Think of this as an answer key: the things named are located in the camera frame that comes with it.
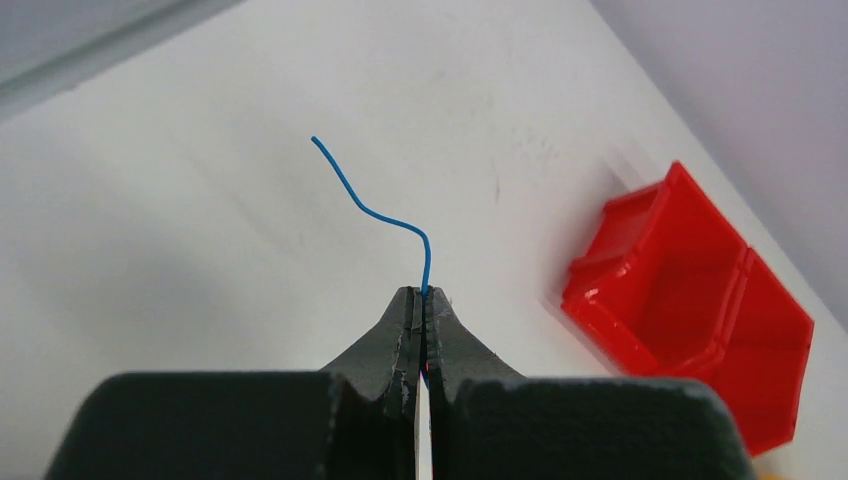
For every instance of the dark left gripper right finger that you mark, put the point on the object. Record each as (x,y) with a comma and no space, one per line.
(488,421)

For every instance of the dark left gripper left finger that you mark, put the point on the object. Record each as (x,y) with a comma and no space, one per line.
(354,418)

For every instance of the left red plastic bin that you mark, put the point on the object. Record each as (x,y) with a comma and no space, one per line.
(654,287)

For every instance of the red plastic bin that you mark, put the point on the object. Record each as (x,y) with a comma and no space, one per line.
(654,287)
(767,339)

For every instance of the right red plastic bin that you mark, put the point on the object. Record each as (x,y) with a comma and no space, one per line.
(767,339)

